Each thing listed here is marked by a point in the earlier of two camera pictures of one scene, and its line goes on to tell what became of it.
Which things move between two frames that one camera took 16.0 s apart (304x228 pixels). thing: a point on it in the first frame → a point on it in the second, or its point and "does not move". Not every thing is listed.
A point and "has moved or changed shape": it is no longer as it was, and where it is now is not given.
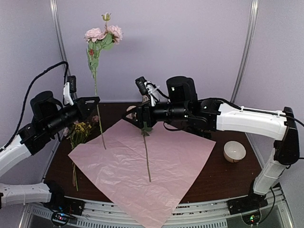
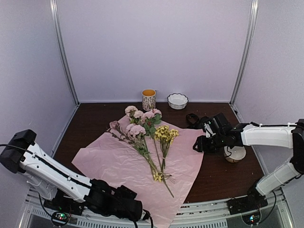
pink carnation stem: [99, 39] → [148, 128]
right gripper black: [140, 110] → [202, 145]
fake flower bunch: [74, 176] has moved or changed shape
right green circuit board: [251, 219] does not move
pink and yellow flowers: [145, 132] → [135, 131]
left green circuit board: [59, 219] does not move
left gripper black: [83, 111] → [123, 191]
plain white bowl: [234, 151] does not move
